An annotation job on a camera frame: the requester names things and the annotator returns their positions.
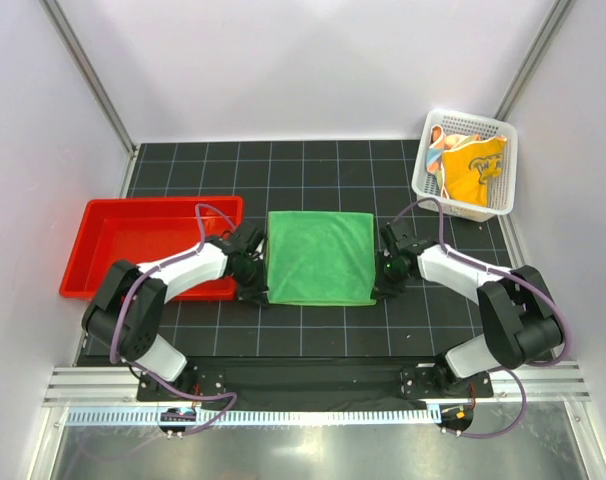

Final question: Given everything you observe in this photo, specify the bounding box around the green microfiber towel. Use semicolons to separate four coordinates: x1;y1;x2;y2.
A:
266;211;376;307

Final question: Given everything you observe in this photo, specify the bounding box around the red plastic tray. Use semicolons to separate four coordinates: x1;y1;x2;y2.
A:
59;195;244;300

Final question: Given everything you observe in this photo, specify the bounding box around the left corner aluminium post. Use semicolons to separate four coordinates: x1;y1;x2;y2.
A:
39;0;136;157

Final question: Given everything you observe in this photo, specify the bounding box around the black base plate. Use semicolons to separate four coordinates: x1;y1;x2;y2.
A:
135;355;495;412

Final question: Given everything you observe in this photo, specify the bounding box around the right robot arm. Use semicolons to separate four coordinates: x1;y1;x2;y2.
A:
372;220;568;396

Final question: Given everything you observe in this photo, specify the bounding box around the yellow printed towel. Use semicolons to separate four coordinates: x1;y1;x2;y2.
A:
442;136;507;207

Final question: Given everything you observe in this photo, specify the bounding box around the aluminium frame rail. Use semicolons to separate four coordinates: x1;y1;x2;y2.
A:
43;358;590;411

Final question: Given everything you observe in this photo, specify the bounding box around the orange patterned towel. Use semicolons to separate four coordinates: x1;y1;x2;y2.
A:
425;125;481;199

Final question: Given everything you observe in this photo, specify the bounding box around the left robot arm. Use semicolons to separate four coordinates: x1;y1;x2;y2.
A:
82;221;268;400

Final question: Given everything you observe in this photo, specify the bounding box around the white perforated plastic basket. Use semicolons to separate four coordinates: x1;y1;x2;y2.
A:
412;109;518;222

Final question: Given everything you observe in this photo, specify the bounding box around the right corner aluminium post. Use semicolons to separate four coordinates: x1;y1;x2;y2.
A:
494;0;576;121

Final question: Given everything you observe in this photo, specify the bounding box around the slotted cable duct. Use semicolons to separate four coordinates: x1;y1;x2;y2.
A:
65;405;441;427

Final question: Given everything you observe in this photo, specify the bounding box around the corner aluminium post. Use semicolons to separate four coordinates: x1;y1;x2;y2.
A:
494;0;576;121
39;0;136;157

